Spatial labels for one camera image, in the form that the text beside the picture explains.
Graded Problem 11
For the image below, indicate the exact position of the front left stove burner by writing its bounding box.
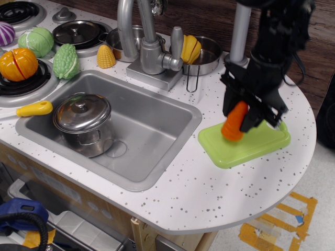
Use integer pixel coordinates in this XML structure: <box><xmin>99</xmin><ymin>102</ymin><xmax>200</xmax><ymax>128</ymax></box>
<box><xmin>1</xmin><ymin>59</ymin><xmax>59</xmax><ymax>108</ymax></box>

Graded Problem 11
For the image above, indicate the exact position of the small steel saucepan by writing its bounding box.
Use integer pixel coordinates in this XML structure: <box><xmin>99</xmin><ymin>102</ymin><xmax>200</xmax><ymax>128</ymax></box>
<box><xmin>183</xmin><ymin>36</ymin><xmax>222</xmax><ymax>93</ymax></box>

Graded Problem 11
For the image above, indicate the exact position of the back left stove burner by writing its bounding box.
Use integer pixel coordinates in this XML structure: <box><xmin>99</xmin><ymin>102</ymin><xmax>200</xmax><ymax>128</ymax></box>
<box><xmin>1</xmin><ymin>1</ymin><xmax>46</xmax><ymax>32</ymax></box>

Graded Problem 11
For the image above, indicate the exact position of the green plastic cutting board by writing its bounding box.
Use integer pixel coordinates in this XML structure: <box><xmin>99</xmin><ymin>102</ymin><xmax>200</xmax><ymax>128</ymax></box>
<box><xmin>198</xmin><ymin>121</ymin><xmax>291</xmax><ymax>169</ymax></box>

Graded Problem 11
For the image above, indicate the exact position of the purple toy onion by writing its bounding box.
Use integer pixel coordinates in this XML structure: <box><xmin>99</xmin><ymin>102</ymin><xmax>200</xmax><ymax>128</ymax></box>
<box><xmin>1</xmin><ymin>21</ymin><xmax>15</xmax><ymax>46</ymax></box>

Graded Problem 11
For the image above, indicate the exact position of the green toy cabbage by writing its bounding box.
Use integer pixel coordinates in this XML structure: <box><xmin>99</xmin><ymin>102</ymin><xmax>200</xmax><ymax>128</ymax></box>
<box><xmin>18</xmin><ymin>26</ymin><xmax>54</xmax><ymax>58</ymax></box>

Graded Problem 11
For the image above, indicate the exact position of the orange toy carrot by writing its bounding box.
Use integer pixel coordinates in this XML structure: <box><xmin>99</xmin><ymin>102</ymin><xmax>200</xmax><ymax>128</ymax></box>
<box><xmin>221</xmin><ymin>101</ymin><xmax>249</xmax><ymax>142</ymax></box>

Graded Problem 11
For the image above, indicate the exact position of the yellow toy corn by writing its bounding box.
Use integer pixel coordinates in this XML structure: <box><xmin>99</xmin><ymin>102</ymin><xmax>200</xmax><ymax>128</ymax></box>
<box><xmin>97</xmin><ymin>45</ymin><xmax>116</xmax><ymax>69</ymax></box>

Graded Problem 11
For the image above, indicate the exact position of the blue tool with black cable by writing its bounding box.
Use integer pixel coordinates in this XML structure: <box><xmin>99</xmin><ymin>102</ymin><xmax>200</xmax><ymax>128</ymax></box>
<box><xmin>1</xmin><ymin>198</ymin><xmax>49</xmax><ymax>250</ymax></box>

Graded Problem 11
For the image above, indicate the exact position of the orange toy pumpkin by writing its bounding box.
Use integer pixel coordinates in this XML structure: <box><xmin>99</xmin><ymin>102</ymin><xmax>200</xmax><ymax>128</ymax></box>
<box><xmin>1</xmin><ymin>48</ymin><xmax>39</xmax><ymax>82</ymax></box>

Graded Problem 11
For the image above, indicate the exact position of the green toy bitter gourd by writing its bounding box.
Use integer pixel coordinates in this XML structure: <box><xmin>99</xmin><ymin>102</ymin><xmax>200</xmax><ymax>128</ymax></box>
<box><xmin>53</xmin><ymin>43</ymin><xmax>79</xmax><ymax>79</ymax></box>

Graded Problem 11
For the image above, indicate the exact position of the steel pot behind faucet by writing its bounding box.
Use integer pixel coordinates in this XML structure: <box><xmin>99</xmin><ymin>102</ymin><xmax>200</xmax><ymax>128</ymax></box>
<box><xmin>98</xmin><ymin>25</ymin><xmax>166</xmax><ymax>63</ymax></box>

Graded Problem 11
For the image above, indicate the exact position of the silver toy faucet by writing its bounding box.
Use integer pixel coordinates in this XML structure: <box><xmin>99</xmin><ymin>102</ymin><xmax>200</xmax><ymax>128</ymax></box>
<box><xmin>117</xmin><ymin>0</ymin><xmax>184</xmax><ymax>91</ymax></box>

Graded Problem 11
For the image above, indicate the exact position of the steel pot with lid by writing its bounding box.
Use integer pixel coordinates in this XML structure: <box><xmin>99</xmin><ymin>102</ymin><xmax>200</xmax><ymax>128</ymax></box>
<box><xmin>53</xmin><ymin>93</ymin><xmax>115</xmax><ymax>158</ymax></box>

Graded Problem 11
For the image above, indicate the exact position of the grey stove knob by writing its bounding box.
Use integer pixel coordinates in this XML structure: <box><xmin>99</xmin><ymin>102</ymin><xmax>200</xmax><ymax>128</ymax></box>
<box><xmin>52</xmin><ymin>7</ymin><xmax>76</xmax><ymax>24</ymax></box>

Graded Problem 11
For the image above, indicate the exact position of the steel pot lid on burner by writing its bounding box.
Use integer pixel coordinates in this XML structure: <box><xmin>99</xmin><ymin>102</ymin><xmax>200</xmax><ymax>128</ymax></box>
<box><xmin>52</xmin><ymin>20</ymin><xmax>100</xmax><ymax>45</ymax></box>

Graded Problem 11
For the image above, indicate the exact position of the yellow tape on floor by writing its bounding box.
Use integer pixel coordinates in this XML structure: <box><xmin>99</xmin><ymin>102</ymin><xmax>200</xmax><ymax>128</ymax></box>
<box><xmin>239</xmin><ymin>192</ymin><xmax>318</xmax><ymax>250</ymax></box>

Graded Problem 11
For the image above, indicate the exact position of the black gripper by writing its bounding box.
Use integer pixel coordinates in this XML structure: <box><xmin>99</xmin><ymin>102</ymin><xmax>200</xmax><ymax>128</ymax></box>
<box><xmin>221</xmin><ymin>49</ymin><xmax>292</xmax><ymax>132</ymax></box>

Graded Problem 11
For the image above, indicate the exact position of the stove burner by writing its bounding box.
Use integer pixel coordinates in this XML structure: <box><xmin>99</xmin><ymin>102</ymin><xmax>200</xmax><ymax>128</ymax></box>
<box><xmin>1</xmin><ymin>1</ymin><xmax>46</xmax><ymax>32</ymax></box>
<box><xmin>1</xmin><ymin>59</ymin><xmax>59</xmax><ymax>108</ymax></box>

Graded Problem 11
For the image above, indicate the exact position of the yellow toy banana squash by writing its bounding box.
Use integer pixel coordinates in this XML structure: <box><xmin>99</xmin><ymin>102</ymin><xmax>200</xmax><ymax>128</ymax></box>
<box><xmin>181</xmin><ymin>35</ymin><xmax>202</xmax><ymax>64</ymax></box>

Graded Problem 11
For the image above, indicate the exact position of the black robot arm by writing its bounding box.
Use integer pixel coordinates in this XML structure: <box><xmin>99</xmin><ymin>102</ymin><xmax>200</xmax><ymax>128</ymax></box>
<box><xmin>221</xmin><ymin>1</ymin><xmax>315</xmax><ymax>133</ymax></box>

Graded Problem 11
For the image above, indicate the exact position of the grey metal sink basin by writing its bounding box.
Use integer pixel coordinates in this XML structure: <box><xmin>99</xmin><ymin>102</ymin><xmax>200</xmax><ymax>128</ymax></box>
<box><xmin>16</xmin><ymin>70</ymin><xmax>202</xmax><ymax>191</ymax></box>

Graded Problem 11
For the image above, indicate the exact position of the yellow handled toy knife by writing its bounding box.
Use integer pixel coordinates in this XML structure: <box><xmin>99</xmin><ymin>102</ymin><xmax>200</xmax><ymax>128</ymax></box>
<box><xmin>1</xmin><ymin>100</ymin><xmax>53</xmax><ymax>119</ymax></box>

